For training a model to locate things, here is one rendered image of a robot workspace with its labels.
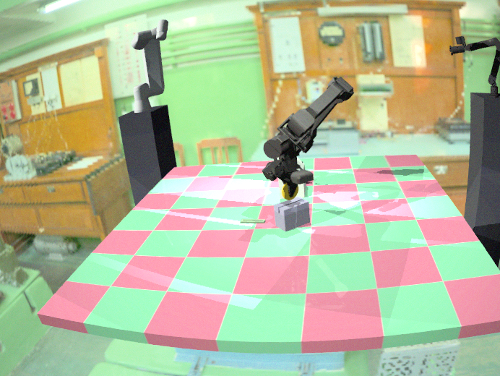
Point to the gold coin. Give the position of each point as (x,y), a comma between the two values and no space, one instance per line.
(285,192)

